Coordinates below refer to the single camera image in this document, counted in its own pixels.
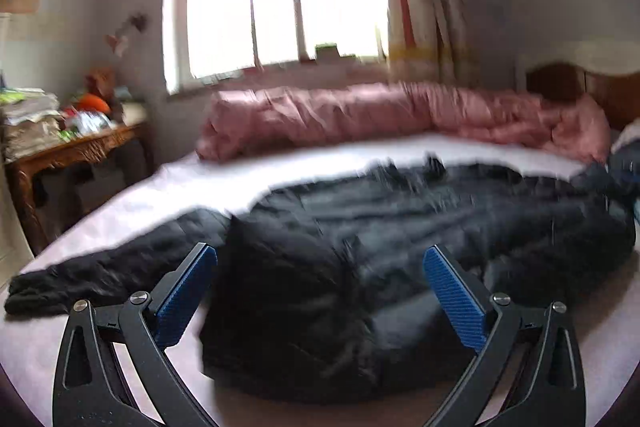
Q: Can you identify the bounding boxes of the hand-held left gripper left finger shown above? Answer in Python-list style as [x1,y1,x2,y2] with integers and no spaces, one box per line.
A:
[52,243,221,427]

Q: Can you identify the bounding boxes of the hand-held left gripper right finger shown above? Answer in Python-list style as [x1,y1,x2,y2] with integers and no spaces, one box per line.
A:
[422,244,587,427]

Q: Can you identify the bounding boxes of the black puffer jacket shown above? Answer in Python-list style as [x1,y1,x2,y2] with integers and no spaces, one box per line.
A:
[4,154,637,405]

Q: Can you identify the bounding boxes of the dark blue clothes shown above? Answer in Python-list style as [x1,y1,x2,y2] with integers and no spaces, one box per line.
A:
[607,142,640,202]

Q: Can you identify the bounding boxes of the bed with pale pink sheet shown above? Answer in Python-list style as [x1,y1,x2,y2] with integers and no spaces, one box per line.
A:
[0,129,640,427]

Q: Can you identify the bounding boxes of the grey box under table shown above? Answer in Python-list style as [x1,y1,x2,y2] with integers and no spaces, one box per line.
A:
[75,167,126,212]

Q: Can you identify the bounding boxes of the carved wooden table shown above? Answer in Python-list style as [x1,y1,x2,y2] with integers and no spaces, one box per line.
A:
[5,122,153,255]

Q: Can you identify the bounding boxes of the pink quilt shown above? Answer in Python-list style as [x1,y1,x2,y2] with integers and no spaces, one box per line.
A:
[195,82,613,164]

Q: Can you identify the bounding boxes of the orange round object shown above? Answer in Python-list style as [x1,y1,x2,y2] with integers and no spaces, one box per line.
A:
[75,93,111,114]

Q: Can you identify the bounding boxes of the stack of folded papers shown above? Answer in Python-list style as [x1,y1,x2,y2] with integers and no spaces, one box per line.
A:
[0,87,63,160]

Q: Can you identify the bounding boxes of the brown plush toy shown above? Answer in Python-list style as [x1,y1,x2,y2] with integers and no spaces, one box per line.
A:
[85,67,118,95]

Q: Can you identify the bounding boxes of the wooden headboard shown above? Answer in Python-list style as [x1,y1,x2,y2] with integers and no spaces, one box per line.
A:
[515,42,640,130]

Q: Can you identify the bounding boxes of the window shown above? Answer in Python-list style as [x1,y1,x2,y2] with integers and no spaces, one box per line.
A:
[162,0,391,95]

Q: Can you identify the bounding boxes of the wall lamp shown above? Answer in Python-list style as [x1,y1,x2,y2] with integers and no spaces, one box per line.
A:
[105,13,148,58]

